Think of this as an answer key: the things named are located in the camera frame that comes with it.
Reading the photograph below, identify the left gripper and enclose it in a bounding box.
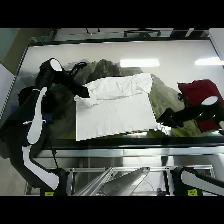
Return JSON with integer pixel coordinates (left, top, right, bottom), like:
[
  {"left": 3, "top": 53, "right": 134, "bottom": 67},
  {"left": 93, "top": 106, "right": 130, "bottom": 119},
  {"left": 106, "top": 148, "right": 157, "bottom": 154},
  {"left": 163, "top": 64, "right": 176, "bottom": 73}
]
[{"left": 71, "top": 83, "right": 92, "bottom": 99}]

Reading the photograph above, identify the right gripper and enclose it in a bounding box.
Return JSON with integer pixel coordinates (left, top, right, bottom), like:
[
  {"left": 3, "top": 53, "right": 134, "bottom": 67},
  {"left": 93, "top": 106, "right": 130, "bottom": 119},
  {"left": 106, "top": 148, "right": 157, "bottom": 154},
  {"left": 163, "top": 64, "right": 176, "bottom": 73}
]
[{"left": 156, "top": 109, "right": 183, "bottom": 130}]

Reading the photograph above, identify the white T-shirt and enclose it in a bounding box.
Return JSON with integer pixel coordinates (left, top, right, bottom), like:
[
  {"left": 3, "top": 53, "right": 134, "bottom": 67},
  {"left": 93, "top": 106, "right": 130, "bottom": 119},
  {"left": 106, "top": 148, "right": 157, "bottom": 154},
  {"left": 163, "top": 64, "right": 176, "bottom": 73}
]
[{"left": 73, "top": 72, "right": 173, "bottom": 143}]

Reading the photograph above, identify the red garment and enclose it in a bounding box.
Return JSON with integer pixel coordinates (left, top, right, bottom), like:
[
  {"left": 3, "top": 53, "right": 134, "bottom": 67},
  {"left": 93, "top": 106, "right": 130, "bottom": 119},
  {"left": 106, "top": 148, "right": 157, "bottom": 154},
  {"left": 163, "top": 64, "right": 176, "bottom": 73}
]
[{"left": 177, "top": 78, "right": 224, "bottom": 133}]

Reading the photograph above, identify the silver frame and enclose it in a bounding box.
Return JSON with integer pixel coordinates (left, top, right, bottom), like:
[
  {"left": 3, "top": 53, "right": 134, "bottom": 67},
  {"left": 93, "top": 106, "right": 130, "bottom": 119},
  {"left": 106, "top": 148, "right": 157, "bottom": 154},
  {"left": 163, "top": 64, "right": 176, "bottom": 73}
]
[{"left": 24, "top": 147, "right": 224, "bottom": 197}]

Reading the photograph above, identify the black cable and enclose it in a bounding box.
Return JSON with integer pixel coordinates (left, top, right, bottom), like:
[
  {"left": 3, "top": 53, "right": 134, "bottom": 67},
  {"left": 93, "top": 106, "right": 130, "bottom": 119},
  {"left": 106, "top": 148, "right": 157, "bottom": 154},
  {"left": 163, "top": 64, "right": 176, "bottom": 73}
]
[{"left": 48, "top": 139, "right": 61, "bottom": 170}]

